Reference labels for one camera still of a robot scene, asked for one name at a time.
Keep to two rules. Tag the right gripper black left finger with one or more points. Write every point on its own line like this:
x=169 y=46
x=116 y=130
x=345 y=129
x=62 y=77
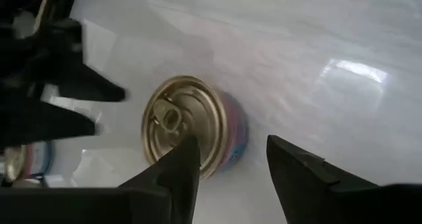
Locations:
x=184 y=171

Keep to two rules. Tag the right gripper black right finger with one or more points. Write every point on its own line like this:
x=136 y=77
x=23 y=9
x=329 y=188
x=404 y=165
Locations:
x=303 y=184

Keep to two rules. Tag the gold lid blue label can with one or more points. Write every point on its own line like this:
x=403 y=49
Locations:
x=198 y=118
x=14 y=164

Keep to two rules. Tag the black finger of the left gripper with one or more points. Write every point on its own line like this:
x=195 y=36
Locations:
x=85 y=84
x=43 y=122

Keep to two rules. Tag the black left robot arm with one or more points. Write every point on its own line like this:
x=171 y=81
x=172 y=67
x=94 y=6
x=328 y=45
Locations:
x=62 y=0

